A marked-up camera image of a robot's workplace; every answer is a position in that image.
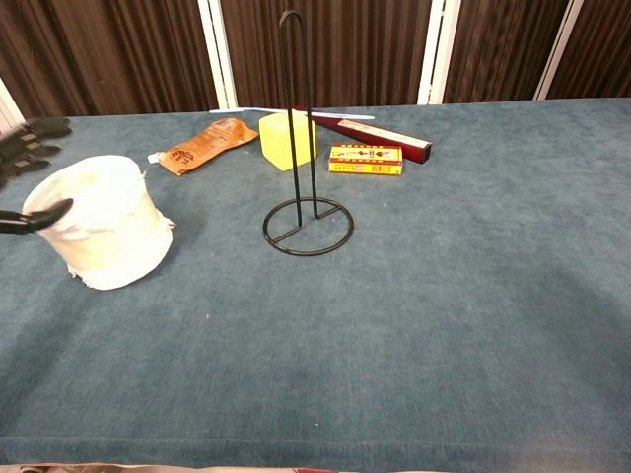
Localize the white paper towel roll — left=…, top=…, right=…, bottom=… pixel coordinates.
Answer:
left=22, top=154, right=176, bottom=292

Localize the brown slatted partition panel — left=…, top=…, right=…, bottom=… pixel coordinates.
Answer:
left=443, top=0, right=572, bottom=104
left=220, top=0, right=434, bottom=109
left=0, top=0, right=220, bottom=119
left=546, top=0, right=631, bottom=100

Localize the yellow foam cube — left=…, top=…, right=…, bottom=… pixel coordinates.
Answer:
left=258, top=111, right=318, bottom=172

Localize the orange spouted pouch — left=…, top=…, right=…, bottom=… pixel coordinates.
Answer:
left=147, top=117, right=260, bottom=177

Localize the black wire paper towel holder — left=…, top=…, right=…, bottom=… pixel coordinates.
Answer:
left=261, top=9, right=356, bottom=257

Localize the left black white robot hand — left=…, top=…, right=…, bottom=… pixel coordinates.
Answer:
left=0, top=115, right=75, bottom=236

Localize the small yellow red box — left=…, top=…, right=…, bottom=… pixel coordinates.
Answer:
left=327, top=143, right=405, bottom=176

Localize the white partition frame post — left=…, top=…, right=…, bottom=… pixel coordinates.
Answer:
left=196, top=0, right=239, bottom=110
left=0, top=77, right=26, bottom=135
left=416, top=0, right=462, bottom=106
left=533, top=0, right=587, bottom=101

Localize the long dark red box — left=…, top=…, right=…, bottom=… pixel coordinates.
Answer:
left=293, top=104, right=434, bottom=166

